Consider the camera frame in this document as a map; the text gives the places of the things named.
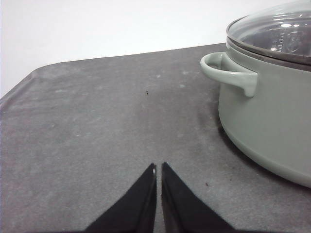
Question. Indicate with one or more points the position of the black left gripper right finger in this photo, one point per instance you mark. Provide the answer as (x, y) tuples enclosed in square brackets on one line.
[(184, 211)]

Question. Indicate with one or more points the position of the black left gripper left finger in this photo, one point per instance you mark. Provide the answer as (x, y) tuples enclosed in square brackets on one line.
[(135, 212)]

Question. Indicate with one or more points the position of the glass steamer lid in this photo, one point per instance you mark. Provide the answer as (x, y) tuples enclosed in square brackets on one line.
[(282, 32)]

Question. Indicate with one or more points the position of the green electric steamer pot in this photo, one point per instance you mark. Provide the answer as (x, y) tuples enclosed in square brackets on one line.
[(265, 108)]

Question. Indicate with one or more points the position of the grey table cloth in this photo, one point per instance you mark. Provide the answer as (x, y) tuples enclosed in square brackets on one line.
[(75, 136)]

